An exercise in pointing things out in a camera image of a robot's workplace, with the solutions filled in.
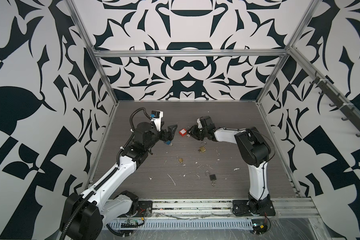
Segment white cable duct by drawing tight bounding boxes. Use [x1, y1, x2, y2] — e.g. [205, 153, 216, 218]
[109, 219, 253, 231]

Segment aluminium front rail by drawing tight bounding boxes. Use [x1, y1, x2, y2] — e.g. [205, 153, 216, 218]
[64, 197, 320, 220]

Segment circuit board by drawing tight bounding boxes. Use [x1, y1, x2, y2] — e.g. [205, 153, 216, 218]
[250, 221, 270, 236]
[120, 218, 145, 228]

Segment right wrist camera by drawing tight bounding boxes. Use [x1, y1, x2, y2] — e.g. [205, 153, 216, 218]
[197, 119, 203, 129]

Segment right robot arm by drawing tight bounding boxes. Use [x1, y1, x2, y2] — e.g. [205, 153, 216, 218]
[187, 116, 276, 217]

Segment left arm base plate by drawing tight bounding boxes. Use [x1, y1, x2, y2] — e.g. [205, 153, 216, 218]
[134, 200, 153, 218]

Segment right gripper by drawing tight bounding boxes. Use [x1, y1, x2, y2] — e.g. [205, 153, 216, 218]
[185, 125, 208, 141]

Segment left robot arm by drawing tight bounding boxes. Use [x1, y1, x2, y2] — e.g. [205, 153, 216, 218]
[60, 108, 178, 240]

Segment large brass padlock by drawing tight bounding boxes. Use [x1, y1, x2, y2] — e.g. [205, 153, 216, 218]
[198, 142, 207, 153]

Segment wall hook rack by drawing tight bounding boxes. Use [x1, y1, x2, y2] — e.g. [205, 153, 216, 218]
[310, 71, 360, 138]

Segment black corrugated cable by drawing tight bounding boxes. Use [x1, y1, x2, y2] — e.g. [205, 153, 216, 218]
[105, 223, 133, 237]

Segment right circuit board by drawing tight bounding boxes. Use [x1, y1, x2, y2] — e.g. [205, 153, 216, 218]
[250, 221, 270, 236]

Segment black padlock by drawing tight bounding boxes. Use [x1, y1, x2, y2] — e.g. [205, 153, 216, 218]
[205, 171, 217, 187]

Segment red padlock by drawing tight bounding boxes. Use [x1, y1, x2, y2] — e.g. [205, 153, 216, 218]
[179, 127, 190, 137]

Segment left circuit board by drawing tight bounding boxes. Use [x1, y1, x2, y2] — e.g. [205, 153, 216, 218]
[120, 218, 145, 228]

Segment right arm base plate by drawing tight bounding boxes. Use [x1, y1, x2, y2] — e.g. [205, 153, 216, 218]
[232, 199, 276, 217]

